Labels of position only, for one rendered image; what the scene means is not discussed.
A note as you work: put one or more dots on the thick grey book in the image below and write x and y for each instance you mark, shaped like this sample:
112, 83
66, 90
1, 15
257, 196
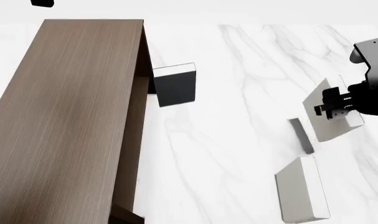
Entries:
296, 193

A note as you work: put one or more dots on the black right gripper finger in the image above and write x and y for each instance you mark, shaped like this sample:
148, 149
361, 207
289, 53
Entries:
330, 111
331, 94

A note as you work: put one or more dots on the grey book with white pages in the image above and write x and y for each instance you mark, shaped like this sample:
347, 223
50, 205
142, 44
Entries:
327, 127

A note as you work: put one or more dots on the black book with white pages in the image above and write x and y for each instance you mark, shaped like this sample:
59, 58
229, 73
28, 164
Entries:
175, 88

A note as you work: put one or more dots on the dark cabinet shelf board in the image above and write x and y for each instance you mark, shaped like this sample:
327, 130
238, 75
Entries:
126, 214

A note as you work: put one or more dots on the thin grey book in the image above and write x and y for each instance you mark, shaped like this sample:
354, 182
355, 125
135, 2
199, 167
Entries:
302, 136

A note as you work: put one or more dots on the brown wooden cabinet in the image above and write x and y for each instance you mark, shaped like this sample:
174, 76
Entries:
67, 112

